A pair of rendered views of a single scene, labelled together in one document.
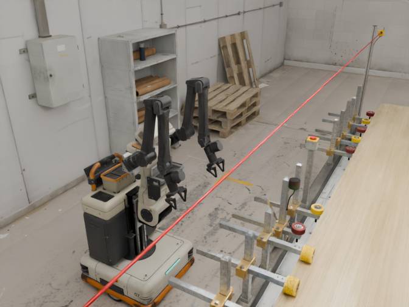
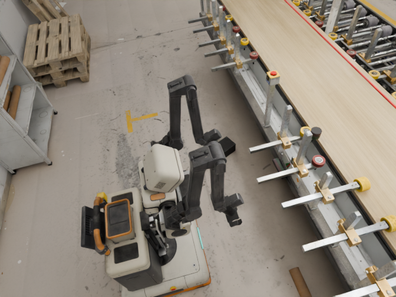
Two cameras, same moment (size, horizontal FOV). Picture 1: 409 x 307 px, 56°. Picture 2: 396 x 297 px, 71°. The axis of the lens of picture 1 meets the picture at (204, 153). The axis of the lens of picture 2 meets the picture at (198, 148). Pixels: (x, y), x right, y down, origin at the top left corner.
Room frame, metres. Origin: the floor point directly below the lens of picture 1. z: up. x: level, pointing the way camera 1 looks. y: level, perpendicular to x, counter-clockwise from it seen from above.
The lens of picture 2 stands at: (1.51, 0.64, 2.43)
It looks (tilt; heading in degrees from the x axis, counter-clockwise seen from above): 52 degrees down; 323
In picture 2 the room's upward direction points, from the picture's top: 9 degrees counter-clockwise
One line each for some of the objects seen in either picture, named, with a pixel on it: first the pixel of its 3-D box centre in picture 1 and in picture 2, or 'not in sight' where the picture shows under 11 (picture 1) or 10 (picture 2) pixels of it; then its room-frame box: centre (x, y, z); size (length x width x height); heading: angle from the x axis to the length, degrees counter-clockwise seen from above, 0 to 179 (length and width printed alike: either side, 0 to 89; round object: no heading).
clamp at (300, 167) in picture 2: (280, 227); (300, 167); (1.89, -0.45, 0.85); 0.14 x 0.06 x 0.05; 150
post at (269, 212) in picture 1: (266, 246); (317, 195); (1.69, -0.34, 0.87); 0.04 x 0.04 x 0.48; 60
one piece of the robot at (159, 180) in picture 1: (164, 176); (181, 194); (2.24, 0.27, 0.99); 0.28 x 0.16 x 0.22; 150
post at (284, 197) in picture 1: (282, 213); (300, 157); (1.91, -0.46, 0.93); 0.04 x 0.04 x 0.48; 60
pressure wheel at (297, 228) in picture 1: (297, 233); (317, 164); (1.82, -0.54, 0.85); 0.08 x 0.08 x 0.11
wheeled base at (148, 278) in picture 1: (139, 260); (162, 252); (2.39, 0.52, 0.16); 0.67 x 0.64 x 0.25; 60
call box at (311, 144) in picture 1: (312, 144); (273, 78); (2.35, -0.72, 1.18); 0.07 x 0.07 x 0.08; 60
